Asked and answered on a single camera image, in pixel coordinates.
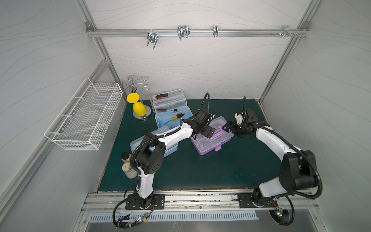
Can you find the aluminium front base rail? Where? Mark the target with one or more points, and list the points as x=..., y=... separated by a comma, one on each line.
x=192, y=200

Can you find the blue clear toolbox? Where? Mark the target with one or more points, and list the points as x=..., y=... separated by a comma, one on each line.
x=173, y=101
x=170, y=150

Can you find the left metal hook clamp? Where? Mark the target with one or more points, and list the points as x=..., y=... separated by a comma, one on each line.
x=152, y=38

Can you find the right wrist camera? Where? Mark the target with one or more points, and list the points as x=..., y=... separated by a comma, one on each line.
x=239, y=118

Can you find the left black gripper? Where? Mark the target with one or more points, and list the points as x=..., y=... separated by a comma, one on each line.
x=207, y=130

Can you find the small metal clamp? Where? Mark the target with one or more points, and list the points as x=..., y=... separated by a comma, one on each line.
x=215, y=31

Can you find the yellow cone on metal stand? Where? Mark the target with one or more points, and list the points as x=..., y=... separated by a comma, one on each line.
x=140, y=111

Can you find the middle metal hook clamp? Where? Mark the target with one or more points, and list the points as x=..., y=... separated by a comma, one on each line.
x=183, y=32

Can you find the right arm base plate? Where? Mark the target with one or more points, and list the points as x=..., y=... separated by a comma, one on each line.
x=255, y=200

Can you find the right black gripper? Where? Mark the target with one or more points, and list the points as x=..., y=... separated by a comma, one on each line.
x=232, y=127

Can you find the small white bottle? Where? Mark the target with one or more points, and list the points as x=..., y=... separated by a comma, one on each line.
x=125, y=157
x=129, y=171

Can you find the orange black screwdriver in lid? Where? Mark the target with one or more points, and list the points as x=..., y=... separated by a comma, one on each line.
x=164, y=95

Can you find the white wire basket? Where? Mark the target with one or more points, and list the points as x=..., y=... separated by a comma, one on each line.
x=84, y=121

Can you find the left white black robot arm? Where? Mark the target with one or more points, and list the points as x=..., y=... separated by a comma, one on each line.
x=148, y=157

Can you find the aluminium crossbar rail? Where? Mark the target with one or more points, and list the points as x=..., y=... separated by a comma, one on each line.
x=193, y=33

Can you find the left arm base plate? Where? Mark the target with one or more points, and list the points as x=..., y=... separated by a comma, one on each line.
x=153, y=201

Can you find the right metal bracket hook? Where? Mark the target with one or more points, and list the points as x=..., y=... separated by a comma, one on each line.
x=286, y=32

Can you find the purple clear toolbox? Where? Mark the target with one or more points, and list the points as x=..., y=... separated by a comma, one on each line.
x=204, y=145

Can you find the yellow handled screwdriver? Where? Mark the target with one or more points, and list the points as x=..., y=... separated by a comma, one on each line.
x=176, y=119

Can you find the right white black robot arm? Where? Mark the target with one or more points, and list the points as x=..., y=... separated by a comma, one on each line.
x=298, y=174

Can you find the wire hook rack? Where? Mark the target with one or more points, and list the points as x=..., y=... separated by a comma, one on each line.
x=133, y=83

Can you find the metal hook clamp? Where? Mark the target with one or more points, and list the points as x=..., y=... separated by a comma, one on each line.
x=152, y=38
x=183, y=32

